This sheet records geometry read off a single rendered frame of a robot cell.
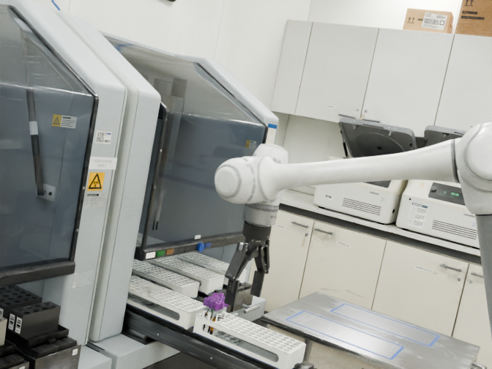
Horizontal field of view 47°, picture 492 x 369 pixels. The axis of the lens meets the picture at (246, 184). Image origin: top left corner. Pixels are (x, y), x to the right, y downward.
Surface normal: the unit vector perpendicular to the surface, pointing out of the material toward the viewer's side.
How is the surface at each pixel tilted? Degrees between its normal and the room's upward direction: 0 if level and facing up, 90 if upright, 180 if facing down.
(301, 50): 90
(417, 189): 59
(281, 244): 90
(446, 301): 90
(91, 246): 90
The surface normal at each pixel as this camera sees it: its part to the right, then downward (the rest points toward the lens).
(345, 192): -0.53, 0.00
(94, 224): 0.84, 0.22
